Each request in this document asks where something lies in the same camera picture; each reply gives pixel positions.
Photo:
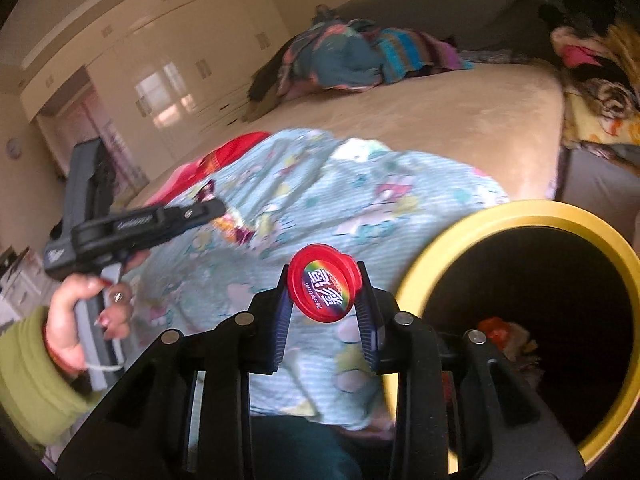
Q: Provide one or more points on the cream glossy wardrobe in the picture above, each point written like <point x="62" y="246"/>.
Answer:
<point x="171" y="73"/>

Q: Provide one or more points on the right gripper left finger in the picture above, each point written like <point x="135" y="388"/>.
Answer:
<point x="272" y="311"/>

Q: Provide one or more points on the grey bedside box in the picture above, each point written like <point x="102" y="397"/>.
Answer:
<point x="599" y="186"/>

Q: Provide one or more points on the mixed clothes pile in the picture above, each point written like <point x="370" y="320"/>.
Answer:
<point x="597" y="44"/>

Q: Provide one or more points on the grey padded headboard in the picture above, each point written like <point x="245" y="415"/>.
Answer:
<point x="474" y="25"/>

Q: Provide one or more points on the red plastic bag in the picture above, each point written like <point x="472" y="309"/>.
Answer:
<point x="499" y="332"/>

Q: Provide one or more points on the light blue cartoon bedsheet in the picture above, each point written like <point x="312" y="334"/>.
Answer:
<point x="300" y="187"/>

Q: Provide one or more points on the red pink blanket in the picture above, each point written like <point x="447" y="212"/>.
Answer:
<point x="187" y="175"/>

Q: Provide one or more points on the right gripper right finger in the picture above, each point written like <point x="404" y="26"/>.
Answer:
<point x="375" y="309"/>

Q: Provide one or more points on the black bin yellow rim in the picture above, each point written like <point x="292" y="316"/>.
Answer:
<point x="551" y="403"/>

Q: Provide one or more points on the person left hand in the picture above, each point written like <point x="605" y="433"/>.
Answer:
<point x="61" y="333"/>

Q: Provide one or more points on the teal floral clothes pile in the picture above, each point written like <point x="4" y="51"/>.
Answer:
<point x="350" y="56"/>

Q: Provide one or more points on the green sleeve forearm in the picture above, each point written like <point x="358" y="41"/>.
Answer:
<point x="37" y="401"/>

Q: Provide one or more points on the beige plush bed cover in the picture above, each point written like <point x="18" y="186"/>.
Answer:
<point x="504" y="119"/>

